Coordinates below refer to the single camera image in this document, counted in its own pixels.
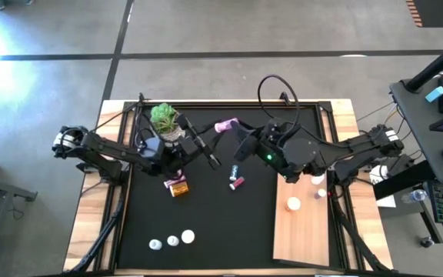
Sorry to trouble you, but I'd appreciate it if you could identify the black desk leg bar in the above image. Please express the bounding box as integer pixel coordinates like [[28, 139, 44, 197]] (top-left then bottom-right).
[[373, 159, 438, 201]]

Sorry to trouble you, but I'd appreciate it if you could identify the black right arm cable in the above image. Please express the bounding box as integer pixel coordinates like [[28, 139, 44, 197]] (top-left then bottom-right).
[[257, 74, 301, 139]]

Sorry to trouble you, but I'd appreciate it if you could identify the black table mat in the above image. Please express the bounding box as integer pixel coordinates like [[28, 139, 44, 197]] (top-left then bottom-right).
[[117, 105, 336, 270]]

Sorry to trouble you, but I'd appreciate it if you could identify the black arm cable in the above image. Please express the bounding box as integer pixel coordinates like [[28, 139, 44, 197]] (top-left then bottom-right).
[[134, 111, 150, 149], [257, 74, 301, 139]]

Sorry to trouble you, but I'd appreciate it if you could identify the clear water bottle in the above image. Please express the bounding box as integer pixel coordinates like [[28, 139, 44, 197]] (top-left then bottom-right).
[[401, 189, 429, 205]]

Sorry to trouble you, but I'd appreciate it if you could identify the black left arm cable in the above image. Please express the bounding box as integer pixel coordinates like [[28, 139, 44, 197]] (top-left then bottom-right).
[[134, 111, 150, 149]]

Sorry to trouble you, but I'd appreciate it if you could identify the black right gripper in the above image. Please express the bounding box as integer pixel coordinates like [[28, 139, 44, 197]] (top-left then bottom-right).
[[229, 118, 288, 174]]

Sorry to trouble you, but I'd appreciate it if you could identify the black pole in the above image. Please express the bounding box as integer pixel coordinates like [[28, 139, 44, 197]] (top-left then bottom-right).
[[405, 33, 443, 93]]

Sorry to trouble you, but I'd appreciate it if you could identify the blue sticky note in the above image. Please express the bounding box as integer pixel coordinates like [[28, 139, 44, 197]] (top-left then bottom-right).
[[425, 85, 443, 103]]

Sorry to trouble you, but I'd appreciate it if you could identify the black floor mat striped edge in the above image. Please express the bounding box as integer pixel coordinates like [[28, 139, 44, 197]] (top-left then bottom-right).
[[405, 0, 443, 28]]

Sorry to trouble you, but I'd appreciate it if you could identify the small bottle with red pills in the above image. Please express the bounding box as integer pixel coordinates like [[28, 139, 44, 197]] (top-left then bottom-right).
[[228, 175, 246, 192]]

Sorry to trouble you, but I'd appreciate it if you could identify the thin black cable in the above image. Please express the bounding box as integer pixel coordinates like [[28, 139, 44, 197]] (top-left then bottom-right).
[[89, 98, 145, 135]]

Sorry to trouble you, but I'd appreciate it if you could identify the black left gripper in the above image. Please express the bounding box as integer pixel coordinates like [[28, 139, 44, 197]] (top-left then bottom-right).
[[159, 113, 222, 174]]

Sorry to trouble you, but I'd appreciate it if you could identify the white paper label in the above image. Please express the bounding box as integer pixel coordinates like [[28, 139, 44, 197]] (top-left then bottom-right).
[[369, 164, 390, 182]]

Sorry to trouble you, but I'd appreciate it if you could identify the white paper sheet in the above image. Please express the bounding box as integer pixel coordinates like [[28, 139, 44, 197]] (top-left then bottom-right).
[[375, 194, 398, 209]]

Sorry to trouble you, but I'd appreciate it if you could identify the succulent in patterned white pot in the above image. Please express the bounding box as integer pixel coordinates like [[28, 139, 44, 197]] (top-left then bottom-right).
[[149, 102, 187, 142]]

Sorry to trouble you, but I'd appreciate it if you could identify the black aluminium table frame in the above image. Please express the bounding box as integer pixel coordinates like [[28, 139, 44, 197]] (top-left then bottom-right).
[[112, 99, 351, 272]]

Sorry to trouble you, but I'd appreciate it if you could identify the black power strip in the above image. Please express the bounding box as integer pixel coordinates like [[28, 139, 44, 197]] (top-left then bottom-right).
[[388, 153, 415, 176]]

